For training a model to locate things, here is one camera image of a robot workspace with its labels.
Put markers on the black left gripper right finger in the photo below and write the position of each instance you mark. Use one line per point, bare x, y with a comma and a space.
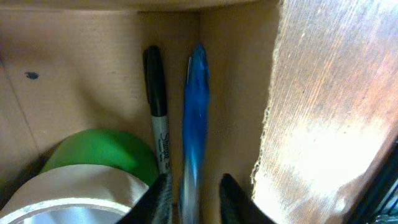
236, 207

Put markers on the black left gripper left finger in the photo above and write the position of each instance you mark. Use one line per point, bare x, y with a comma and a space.
155, 206

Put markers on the green tape roll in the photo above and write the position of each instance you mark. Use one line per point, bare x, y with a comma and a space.
106, 147

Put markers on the black marker pen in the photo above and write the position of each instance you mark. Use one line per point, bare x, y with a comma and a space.
157, 98

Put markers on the brown cardboard box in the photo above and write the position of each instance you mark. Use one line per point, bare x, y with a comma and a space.
66, 71

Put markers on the beige masking tape roll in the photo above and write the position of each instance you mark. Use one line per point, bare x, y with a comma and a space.
80, 193

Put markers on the blue pen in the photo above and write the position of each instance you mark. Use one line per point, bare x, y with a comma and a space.
194, 134

